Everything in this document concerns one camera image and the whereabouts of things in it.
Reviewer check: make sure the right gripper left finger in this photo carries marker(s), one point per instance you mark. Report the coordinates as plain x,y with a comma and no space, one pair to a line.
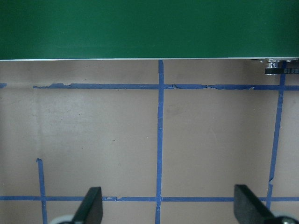
90,210

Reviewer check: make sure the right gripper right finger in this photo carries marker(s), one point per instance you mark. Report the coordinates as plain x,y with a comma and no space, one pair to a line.
248,209

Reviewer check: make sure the green conveyor belt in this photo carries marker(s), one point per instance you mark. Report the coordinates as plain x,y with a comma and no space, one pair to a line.
148,29

